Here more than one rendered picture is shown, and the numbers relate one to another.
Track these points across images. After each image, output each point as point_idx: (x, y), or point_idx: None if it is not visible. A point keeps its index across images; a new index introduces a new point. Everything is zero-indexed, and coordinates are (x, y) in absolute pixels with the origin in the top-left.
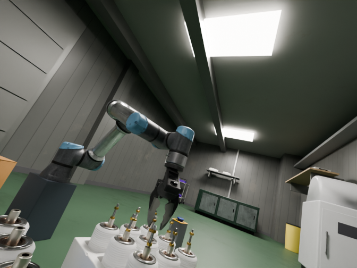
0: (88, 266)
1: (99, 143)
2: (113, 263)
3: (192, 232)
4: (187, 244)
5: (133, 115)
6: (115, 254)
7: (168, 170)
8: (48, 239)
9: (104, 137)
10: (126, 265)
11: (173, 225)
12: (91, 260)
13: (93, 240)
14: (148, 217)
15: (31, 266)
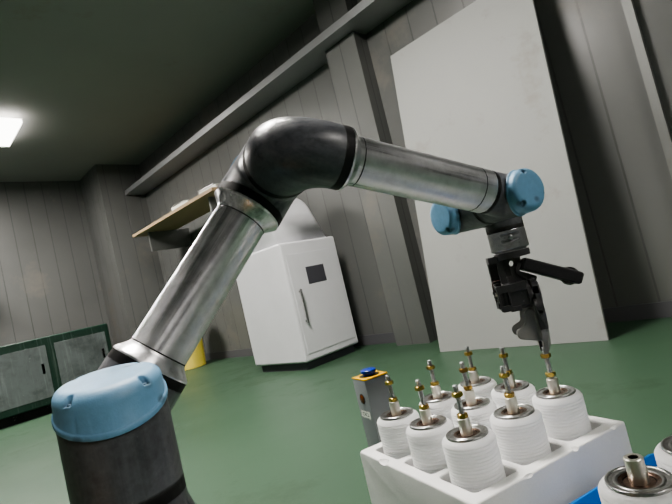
0: (548, 476)
1: (193, 310)
2: (547, 438)
3: (469, 350)
4: (475, 370)
5: (527, 176)
6: (544, 427)
7: (536, 260)
8: None
9: (207, 277)
10: (565, 415)
11: (377, 387)
12: (545, 465)
13: (495, 464)
14: (549, 340)
15: None
